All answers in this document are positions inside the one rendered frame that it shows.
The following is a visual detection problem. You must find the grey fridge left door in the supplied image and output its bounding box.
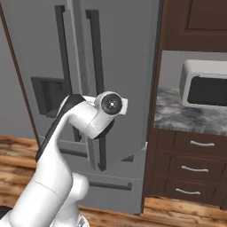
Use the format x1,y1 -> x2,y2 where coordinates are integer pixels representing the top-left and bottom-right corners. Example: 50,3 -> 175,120
0,0 -> 83,144

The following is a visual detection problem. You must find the grey fridge drawer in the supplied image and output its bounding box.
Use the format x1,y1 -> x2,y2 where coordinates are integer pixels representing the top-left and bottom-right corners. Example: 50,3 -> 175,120
77,171 -> 147,215
38,134 -> 149,181

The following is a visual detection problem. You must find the brown wall cupboard door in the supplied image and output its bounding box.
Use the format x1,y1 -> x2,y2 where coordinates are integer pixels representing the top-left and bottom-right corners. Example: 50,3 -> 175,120
161,0 -> 227,53

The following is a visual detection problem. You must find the black left door handle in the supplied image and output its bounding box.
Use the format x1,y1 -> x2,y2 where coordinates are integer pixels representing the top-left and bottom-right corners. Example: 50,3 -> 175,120
53,4 -> 82,143

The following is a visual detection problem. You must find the black water dispenser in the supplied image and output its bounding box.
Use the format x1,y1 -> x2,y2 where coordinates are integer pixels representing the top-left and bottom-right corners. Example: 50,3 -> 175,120
30,75 -> 74,118

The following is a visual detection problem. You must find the grey fridge right door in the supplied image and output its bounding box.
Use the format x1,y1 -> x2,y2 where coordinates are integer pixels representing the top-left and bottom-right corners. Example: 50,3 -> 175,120
74,0 -> 162,164

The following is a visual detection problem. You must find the black door handle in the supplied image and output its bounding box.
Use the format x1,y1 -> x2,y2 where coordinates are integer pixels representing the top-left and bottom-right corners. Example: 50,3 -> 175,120
85,9 -> 108,173
53,4 -> 82,143

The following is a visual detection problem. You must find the black middle drawer handle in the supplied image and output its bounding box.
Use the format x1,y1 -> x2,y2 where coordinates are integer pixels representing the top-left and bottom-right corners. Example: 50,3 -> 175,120
57,146 -> 136,163

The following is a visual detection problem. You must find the white microwave oven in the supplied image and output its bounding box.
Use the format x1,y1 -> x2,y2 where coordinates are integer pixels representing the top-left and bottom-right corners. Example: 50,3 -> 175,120
178,59 -> 227,111

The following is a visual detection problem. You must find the brown drawer front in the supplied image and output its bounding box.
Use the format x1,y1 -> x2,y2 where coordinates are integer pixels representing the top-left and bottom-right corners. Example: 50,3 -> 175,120
163,177 -> 221,203
172,130 -> 227,157
168,154 -> 227,182

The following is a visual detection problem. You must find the black drawer handle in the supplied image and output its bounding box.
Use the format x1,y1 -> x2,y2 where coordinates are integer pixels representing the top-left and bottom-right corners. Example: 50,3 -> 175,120
88,180 -> 134,192
57,146 -> 136,163

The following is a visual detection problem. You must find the silver drawer handle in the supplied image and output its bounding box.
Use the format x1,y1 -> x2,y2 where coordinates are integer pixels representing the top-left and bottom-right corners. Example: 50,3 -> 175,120
189,140 -> 216,148
180,165 -> 210,174
175,187 -> 202,196

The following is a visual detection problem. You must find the grey fridge door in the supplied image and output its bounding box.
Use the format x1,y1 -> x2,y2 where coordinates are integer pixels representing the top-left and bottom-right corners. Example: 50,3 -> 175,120
74,0 -> 162,164
0,0 -> 83,144

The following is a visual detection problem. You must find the grey fridge middle drawer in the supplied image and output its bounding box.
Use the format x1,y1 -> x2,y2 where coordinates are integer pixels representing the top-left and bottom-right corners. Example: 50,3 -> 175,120
38,134 -> 149,181

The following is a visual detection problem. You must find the black right door handle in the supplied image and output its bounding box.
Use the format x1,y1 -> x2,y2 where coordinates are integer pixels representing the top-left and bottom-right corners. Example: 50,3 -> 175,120
85,9 -> 108,173

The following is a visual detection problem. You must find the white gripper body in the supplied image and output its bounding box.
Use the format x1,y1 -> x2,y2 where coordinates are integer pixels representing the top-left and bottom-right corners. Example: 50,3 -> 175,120
120,98 -> 129,115

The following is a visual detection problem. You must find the black bottom drawer handle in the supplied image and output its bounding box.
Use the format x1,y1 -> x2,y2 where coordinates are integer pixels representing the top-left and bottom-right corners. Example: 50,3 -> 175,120
88,180 -> 134,192

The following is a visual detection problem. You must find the grey fridge bottom drawer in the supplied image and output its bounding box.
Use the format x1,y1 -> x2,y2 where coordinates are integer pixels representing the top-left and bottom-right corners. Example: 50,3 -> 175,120
77,171 -> 147,215

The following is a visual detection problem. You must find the brown base cabinet frame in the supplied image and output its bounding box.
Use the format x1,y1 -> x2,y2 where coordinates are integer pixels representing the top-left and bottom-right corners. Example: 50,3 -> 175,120
143,126 -> 227,209

